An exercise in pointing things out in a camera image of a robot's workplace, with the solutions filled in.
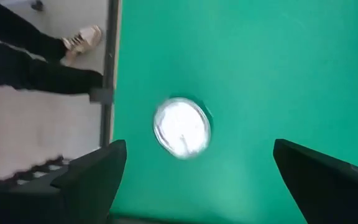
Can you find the green Sprite soda can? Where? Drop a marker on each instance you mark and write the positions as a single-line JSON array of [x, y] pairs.
[[182, 127]]

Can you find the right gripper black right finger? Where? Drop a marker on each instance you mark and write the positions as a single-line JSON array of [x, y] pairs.
[[331, 193]]

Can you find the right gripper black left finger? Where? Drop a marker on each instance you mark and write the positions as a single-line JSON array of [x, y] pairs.
[[82, 193]]

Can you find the green table mat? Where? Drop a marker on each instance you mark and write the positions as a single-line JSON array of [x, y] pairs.
[[259, 62]]

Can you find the small black edge mount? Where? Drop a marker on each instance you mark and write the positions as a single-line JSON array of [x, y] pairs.
[[99, 95]]

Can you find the person's shoe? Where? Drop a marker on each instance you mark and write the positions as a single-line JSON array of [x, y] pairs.
[[84, 39]]

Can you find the person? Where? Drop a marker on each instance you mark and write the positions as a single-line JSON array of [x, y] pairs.
[[11, 68]]

